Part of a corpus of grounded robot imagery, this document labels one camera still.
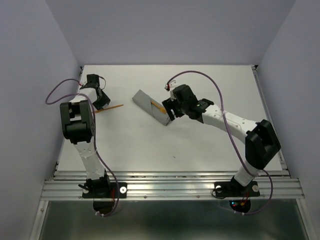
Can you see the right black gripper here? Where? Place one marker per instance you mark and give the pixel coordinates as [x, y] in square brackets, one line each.
[170, 104]

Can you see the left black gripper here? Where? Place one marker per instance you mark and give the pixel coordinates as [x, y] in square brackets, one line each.
[105, 101]

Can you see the orange plastic fork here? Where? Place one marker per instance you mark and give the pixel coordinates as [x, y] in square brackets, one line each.
[160, 107]

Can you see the orange plastic knife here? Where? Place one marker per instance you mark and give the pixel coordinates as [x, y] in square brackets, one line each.
[109, 108]

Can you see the grey cloth napkin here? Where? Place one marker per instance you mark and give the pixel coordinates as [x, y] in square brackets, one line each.
[143, 100]

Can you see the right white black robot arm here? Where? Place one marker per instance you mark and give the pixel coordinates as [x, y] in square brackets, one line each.
[259, 138]

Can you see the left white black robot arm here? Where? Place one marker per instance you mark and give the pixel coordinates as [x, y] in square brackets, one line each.
[78, 126]

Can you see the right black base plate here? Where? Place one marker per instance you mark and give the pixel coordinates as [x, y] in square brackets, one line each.
[228, 189]

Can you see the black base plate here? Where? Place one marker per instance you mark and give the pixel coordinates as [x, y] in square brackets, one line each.
[228, 189]
[111, 192]

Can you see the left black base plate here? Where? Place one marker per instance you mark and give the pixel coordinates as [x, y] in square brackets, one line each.
[111, 192]

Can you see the aluminium rail frame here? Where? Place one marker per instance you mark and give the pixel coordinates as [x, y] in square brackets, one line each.
[171, 171]

